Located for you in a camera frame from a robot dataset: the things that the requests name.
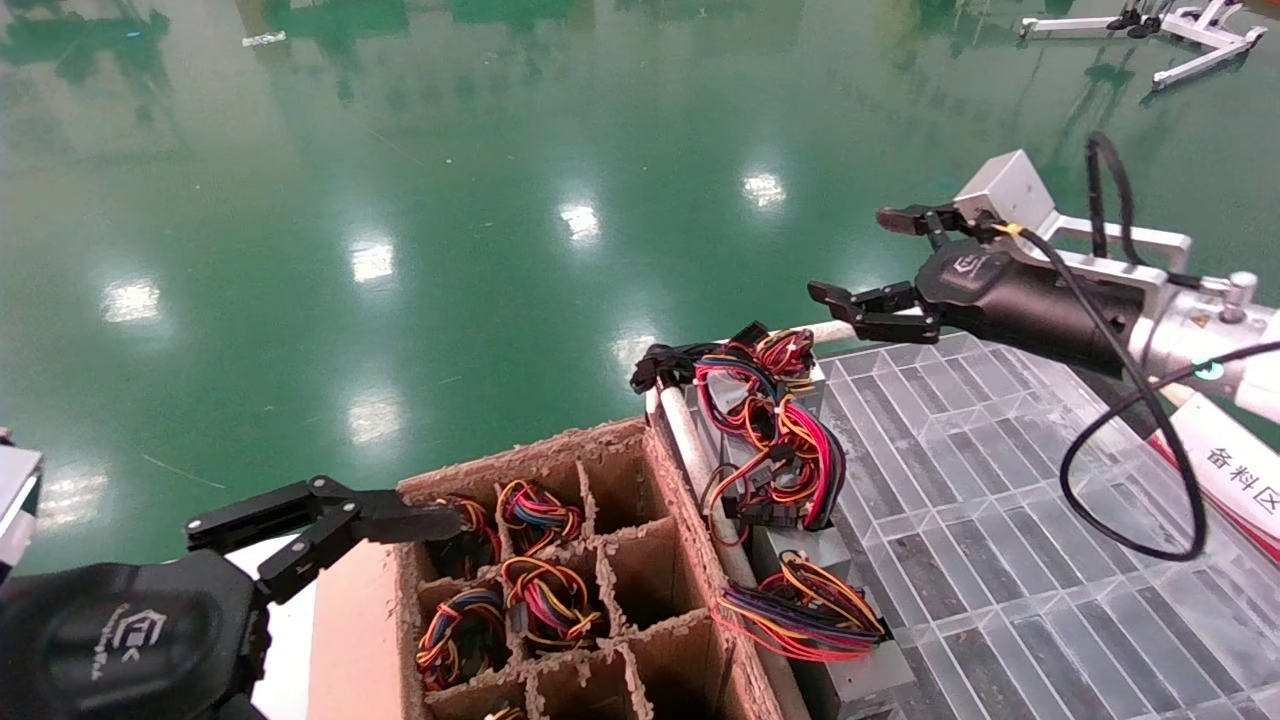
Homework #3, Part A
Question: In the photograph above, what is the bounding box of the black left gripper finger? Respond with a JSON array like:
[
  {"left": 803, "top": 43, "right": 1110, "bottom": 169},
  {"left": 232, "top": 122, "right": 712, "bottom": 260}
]
[{"left": 185, "top": 477, "right": 467, "bottom": 606}]

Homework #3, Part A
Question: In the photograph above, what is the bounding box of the white metal stand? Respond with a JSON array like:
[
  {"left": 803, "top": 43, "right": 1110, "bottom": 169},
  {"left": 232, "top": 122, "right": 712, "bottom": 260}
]
[{"left": 1018, "top": 0, "right": 1269, "bottom": 93}]

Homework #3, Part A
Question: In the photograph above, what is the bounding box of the black foam strip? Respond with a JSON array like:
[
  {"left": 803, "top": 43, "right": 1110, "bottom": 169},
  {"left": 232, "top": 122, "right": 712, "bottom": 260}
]
[{"left": 1075, "top": 362, "right": 1163, "bottom": 438}]

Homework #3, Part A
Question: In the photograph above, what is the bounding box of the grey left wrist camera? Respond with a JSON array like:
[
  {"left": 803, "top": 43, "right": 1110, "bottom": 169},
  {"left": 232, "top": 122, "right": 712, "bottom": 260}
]
[{"left": 0, "top": 445, "right": 43, "bottom": 583}]

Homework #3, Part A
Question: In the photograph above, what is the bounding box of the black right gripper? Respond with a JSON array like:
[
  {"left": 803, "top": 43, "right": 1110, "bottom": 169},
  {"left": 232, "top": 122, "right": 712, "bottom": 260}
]
[{"left": 808, "top": 203, "right": 1148, "bottom": 367}]

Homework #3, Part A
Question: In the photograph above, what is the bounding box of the red white Chinese sign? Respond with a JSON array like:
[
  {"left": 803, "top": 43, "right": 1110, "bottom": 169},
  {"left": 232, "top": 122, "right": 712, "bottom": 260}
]
[{"left": 1145, "top": 395, "right": 1280, "bottom": 566}]

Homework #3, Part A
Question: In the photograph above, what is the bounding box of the white pipe cart frame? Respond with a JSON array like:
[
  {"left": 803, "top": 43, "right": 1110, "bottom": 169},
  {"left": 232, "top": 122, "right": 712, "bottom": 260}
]
[{"left": 645, "top": 320, "right": 1196, "bottom": 591}]

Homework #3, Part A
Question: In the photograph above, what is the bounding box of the clear plastic compartment tray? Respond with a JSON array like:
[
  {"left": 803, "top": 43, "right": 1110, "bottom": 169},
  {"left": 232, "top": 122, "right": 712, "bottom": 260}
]
[{"left": 690, "top": 330, "right": 1280, "bottom": 720}]

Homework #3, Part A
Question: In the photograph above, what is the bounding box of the brown cardboard divider box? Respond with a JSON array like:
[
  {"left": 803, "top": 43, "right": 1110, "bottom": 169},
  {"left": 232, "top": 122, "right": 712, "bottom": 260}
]
[{"left": 305, "top": 418, "right": 811, "bottom": 720}]

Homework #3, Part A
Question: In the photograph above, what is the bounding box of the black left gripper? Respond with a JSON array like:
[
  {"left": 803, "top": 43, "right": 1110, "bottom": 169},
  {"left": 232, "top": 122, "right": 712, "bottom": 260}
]
[{"left": 0, "top": 550, "right": 271, "bottom": 720}]

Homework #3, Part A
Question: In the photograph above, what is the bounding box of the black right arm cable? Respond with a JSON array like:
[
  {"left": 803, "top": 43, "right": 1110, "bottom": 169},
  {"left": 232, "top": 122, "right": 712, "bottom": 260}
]
[{"left": 1000, "top": 130, "right": 1280, "bottom": 563}]

